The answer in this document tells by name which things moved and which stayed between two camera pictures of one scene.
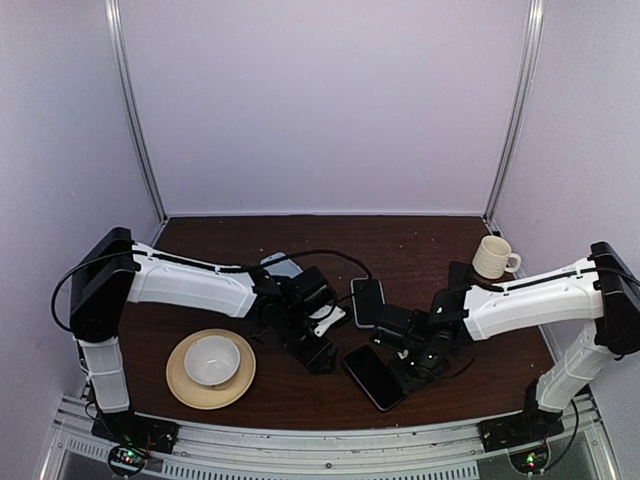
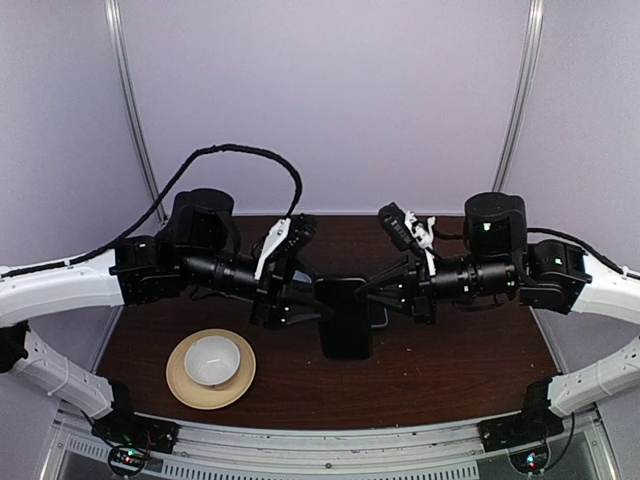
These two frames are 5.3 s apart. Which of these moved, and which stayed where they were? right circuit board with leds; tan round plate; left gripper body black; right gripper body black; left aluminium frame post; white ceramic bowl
Moved: right gripper body black; left gripper body black
Stayed: tan round plate; right circuit board with leds; left aluminium frame post; white ceramic bowl
